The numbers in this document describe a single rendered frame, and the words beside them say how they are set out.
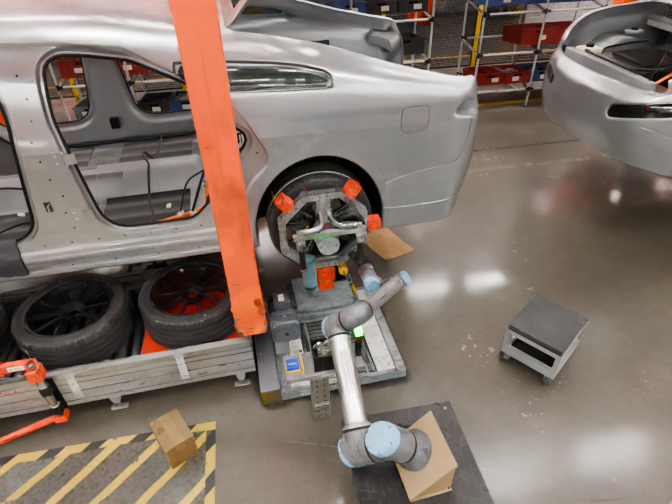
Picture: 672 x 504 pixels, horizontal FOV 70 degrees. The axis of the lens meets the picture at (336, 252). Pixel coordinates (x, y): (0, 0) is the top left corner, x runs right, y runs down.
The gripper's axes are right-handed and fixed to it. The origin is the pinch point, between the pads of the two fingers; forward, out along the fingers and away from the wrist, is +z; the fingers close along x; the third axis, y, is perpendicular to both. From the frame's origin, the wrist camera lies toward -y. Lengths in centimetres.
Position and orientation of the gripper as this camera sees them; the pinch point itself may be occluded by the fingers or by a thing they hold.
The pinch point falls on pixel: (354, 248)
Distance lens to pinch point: 316.7
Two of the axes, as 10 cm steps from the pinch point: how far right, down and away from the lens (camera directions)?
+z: -2.2, -5.9, 7.8
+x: 6.7, -6.7, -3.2
